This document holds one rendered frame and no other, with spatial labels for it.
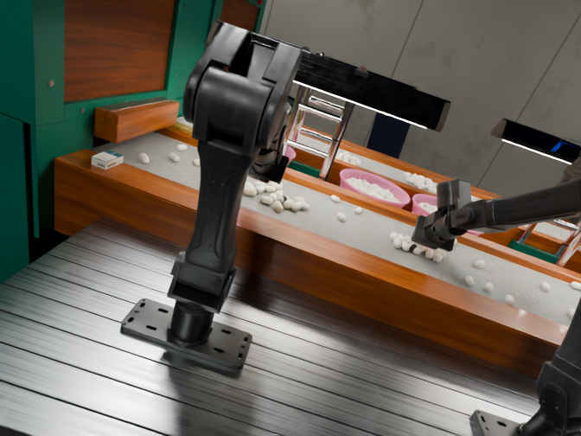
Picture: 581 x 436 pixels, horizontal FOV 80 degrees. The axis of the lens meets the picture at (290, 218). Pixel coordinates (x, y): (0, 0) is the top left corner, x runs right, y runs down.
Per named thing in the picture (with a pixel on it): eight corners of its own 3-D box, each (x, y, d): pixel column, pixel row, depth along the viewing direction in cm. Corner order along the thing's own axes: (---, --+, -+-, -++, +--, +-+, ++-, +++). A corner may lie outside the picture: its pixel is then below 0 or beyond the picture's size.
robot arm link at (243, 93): (193, 262, 57) (220, 60, 37) (231, 275, 57) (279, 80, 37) (175, 291, 52) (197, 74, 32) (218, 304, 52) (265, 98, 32)
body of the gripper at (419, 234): (416, 215, 90) (429, 208, 83) (454, 229, 89) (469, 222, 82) (410, 239, 88) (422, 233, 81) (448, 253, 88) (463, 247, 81)
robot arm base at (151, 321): (146, 264, 55) (122, 291, 49) (264, 304, 56) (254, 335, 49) (141, 300, 59) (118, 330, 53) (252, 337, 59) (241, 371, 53)
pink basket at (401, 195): (411, 232, 121) (424, 208, 117) (343, 219, 113) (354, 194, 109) (381, 198, 144) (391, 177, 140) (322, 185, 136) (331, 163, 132)
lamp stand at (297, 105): (313, 225, 103) (373, 70, 83) (251, 201, 103) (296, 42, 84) (320, 202, 120) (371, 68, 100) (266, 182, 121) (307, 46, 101)
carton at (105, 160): (105, 169, 75) (106, 161, 74) (91, 164, 75) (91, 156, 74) (123, 163, 80) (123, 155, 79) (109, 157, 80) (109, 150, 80)
